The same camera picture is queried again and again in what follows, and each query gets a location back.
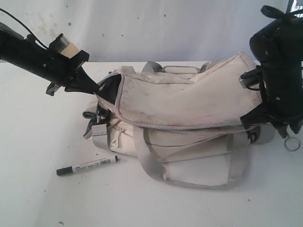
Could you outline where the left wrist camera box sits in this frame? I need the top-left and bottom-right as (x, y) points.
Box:
(56, 34), (79, 58)

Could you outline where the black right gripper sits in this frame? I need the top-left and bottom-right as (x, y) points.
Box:
(240, 61), (303, 138)

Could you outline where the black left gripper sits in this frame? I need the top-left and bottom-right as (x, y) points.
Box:
(35, 37), (99, 96)

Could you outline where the zipper pull with metal ring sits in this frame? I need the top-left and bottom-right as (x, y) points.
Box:
(284, 134), (301, 152)

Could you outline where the white fabric duffel bag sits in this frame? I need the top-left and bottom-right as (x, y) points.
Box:
(83, 52), (275, 188)

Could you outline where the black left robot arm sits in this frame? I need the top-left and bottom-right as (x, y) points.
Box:
(0, 24), (99, 96)

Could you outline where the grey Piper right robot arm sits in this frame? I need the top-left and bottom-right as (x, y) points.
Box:
(239, 5), (303, 138)

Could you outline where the white marker black cap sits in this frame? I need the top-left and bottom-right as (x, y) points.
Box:
(56, 156), (120, 176)

